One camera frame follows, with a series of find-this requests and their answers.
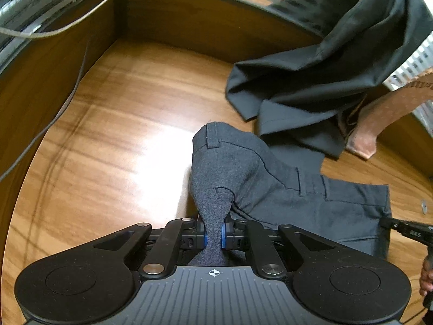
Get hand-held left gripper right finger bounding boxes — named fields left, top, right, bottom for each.
left=221, top=212, right=339, bottom=276

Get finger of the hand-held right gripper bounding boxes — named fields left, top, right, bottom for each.
left=380, top=217, right=433, bottom=245

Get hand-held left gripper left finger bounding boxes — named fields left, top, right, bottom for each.
left=94, top=217, right=208, bottom=275

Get grey pants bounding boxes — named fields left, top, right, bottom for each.
left=187, top=121, right=393, bottom=267

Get person's right hand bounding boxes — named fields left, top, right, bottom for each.
left=419, top=254, right=433, bottom=297

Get brown patterned cloth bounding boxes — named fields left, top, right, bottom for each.
left=338, top=70, right=433, bottom=162

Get dark grey garment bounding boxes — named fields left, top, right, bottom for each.
left=225, top=0, right=433, bottom=160

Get frosted striped glass partition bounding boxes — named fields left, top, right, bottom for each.
left=0, top=0, right=114, bottom=77

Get grey cable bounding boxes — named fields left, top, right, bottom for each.
left=0, top=41, right=90, bottom=181

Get white cable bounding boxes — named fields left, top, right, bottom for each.
left=0, top=0, right=140, bottom=38

